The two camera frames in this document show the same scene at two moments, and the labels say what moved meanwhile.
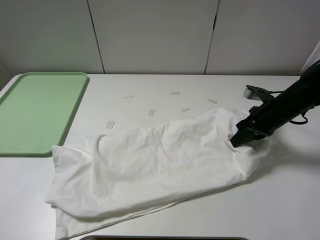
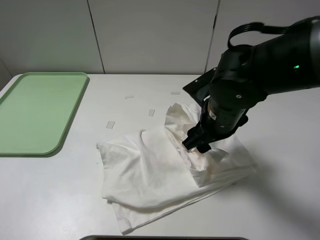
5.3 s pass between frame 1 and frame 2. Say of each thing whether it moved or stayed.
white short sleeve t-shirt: moved
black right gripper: moved
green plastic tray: stayed
